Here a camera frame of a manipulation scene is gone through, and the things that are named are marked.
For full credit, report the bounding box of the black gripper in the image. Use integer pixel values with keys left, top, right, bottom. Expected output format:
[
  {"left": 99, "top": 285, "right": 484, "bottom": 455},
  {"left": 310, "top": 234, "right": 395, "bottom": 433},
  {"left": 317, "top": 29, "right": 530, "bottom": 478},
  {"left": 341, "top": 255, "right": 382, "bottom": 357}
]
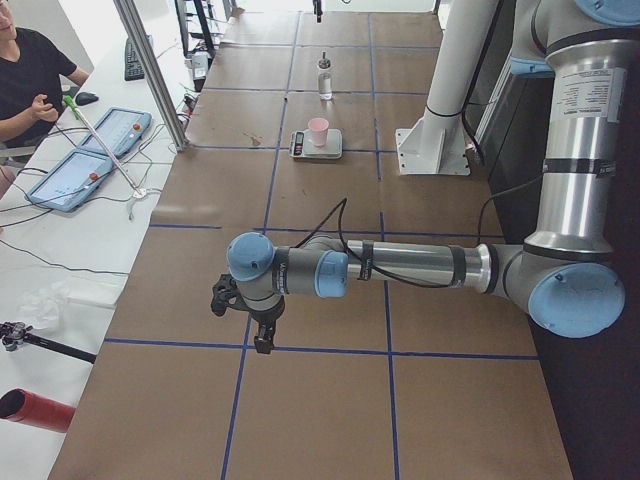
[{"left": 250, "top": 298, "right": 285, "bottom": 354}]

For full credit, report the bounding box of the pink plastic cup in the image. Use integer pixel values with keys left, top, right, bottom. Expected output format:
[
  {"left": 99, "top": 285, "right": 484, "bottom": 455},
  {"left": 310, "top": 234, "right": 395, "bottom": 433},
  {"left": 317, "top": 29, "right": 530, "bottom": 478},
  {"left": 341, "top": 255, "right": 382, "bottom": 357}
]
[{"left": 307, "top": 117, "right": 329, "bottom": 147}]

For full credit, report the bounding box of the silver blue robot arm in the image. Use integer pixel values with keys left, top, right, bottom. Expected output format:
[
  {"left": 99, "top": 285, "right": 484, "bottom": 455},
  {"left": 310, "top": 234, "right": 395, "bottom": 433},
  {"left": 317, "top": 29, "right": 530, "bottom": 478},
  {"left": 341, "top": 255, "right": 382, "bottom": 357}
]
[
  {"left": 312, "top": 0, "right": 323, "bottom": 23},
  {"left": 211, "top": 1, "right": 639, "bottom": 354}
]

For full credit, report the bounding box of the grey digital kitchen scale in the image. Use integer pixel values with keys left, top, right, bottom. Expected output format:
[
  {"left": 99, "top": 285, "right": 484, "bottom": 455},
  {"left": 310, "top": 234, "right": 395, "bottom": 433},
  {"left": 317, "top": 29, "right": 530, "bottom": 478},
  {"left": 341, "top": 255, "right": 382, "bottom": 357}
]
[{"left": 289, "top": 128, "right": 343, "bottom": 160}]

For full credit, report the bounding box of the lower blue teach pendant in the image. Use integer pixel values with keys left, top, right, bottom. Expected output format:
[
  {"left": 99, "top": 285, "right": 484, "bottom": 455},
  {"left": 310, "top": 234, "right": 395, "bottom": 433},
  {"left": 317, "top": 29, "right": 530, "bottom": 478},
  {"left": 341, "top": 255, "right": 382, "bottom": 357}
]
[{"left": 25, "top": 149, "right": 114, "bottom": 213}]

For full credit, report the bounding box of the blue teach pendant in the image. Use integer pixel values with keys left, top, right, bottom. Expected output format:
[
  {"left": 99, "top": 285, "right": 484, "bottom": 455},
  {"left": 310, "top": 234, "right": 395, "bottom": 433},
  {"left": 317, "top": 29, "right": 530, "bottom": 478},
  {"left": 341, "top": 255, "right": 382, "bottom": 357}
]
[
  {"left": 94, "top": 107, "right": 152, "bottom": 159},
  {"left": 25, "top": 149, "right": 114, "bottom": 213}
]

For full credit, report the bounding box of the red cylinder bottle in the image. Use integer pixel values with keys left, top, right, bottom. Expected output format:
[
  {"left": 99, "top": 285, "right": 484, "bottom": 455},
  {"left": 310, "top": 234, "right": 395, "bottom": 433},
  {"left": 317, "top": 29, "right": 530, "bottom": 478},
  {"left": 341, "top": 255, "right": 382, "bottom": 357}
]
[{"left": 1, "top": 389, "right": 75, "bottom": 433}]

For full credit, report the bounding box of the upper blue teach pendant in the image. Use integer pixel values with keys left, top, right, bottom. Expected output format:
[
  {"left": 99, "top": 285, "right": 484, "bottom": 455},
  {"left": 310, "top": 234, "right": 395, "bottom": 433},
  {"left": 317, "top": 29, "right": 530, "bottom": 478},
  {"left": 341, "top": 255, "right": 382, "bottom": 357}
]
[{"left": 94, "top": 107, "right": 152, "bottom": 159}]

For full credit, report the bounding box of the black keyboard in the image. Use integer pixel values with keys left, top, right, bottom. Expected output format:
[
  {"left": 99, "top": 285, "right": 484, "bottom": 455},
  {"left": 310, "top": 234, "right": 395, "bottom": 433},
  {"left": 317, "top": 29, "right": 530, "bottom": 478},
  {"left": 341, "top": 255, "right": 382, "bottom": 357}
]
[{"left": 124, "top": 39, "right": 145, "bottom": 81}]

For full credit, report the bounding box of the thin rod green tip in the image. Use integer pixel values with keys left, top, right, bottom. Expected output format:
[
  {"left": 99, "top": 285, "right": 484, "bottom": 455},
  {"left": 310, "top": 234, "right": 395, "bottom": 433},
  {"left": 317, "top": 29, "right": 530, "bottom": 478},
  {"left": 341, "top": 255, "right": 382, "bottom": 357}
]
[{"left": 63, "top": 95, "right": 147, "bottom": 199}]

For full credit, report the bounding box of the black computer mouse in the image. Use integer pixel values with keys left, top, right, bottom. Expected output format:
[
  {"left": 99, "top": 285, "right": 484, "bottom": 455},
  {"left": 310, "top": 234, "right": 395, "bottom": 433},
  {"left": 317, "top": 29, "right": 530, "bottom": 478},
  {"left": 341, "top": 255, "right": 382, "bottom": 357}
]
[{"left": 74, "top": 92, "right": 99, "bottom": 106}]

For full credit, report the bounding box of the seated person black shirt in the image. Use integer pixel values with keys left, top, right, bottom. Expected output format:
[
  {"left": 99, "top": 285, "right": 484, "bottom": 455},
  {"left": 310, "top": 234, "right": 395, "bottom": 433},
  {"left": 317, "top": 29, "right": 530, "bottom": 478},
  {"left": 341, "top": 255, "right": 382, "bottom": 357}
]
[{"left": 1, "top": 1, "right": 89, "bottom": 148}]

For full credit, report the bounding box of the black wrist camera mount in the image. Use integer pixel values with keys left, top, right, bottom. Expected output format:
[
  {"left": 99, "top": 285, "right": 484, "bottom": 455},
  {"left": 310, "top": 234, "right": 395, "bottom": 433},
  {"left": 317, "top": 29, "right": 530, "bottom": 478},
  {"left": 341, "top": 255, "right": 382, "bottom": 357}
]
[{"left": 211, "top": 273, "right": 247, "bottom": 317}]

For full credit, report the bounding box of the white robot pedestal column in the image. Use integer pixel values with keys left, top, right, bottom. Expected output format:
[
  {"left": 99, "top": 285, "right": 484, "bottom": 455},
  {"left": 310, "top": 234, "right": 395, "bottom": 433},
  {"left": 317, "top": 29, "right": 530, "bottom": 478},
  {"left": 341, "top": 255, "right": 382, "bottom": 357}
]
[{"left": 395, "top": 0, "right": 499, "bottom": 176}]

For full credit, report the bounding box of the aluminium frame post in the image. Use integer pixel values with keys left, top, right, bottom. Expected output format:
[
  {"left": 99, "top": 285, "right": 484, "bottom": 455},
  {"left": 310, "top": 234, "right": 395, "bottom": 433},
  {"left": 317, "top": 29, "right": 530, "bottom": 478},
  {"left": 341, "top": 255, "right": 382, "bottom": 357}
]
[{"left": 114, "top": 0, "right": 188, "bottom": 152}]

